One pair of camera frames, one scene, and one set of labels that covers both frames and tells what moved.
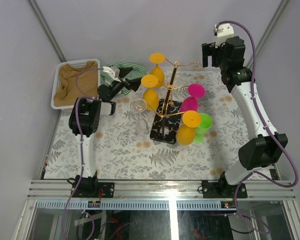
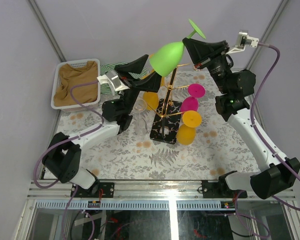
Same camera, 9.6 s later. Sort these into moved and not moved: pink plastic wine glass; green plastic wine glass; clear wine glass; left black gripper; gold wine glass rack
Moved: left black gripper; green plastic wine glass
Not moved: gold wine glass rack; pink plastic wine glass; clear wine glass
